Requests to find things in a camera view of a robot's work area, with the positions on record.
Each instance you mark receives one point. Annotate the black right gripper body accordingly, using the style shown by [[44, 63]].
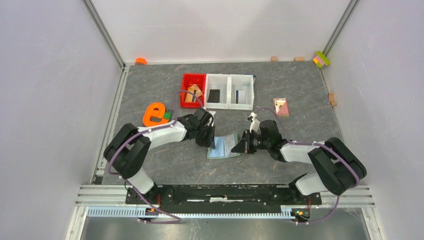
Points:
[[253, 142]]

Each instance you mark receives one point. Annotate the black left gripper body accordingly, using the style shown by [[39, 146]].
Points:
[[200, 137]]

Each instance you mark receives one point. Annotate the gold credit card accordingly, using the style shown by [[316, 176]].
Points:
[[194, 88], [190, 98]]

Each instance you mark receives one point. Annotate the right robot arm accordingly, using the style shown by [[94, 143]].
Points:
[[337, 169]]

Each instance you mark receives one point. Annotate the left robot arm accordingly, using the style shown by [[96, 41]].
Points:
[[127, 151]]

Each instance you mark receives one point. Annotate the black card in bin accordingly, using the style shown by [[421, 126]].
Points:
[[214, 96]]

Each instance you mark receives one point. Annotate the red playing card box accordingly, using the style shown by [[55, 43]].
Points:
[[281, 107]]

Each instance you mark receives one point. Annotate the striped card in bin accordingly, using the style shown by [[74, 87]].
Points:
[[240, 97]]

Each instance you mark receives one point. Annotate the green toy brick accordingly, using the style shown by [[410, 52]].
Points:
[[167, 115]]

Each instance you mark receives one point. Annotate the white bin left compartment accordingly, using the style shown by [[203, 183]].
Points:
[[217, 81]]

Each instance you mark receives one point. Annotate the white bin compartment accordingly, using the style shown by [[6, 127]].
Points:
[[217, 81], [241, 82]]

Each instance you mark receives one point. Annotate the red plastic bin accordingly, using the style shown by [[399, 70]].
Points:
[[187, 80]]

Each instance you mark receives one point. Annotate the orange curved toy track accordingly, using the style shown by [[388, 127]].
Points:
[[155, 115]]

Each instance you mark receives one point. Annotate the white bin right compartment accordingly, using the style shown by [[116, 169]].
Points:
[[241, 82]]

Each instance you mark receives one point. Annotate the orange tape roll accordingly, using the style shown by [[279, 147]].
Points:
[[140, 61]]

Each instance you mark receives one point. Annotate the wooden arch block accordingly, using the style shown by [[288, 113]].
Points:
[[332, 100]]

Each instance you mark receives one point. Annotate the wooden block right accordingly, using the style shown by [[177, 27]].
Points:
[[299, 59]]

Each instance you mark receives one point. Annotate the multicolour toy brick stack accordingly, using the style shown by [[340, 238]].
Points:
[[321, 60]]

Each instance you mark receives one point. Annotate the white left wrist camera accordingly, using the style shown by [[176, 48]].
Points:
[[211, 120]]

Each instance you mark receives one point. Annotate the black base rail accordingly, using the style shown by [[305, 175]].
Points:
[[279, 194]]

